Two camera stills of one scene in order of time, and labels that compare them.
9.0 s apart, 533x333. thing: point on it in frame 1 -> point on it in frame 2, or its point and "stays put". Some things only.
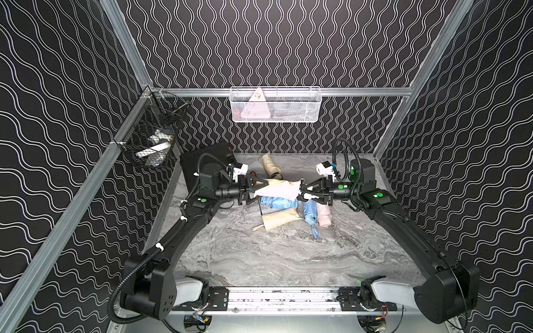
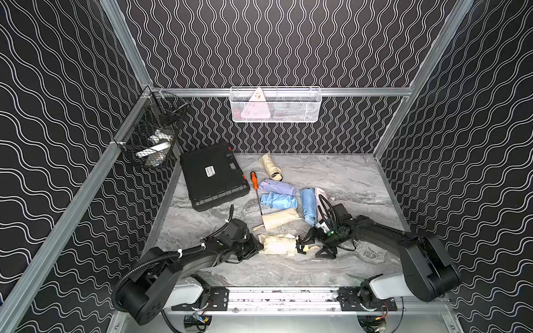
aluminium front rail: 288,300 stays put
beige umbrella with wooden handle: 309,196 -> 281,244
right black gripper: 323,187 -> 329,250
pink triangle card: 257,107 stays put
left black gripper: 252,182 -> 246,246
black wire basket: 150,137 stays put
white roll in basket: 157,145 stays put
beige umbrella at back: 271,166 stays put
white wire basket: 275,104 stays put
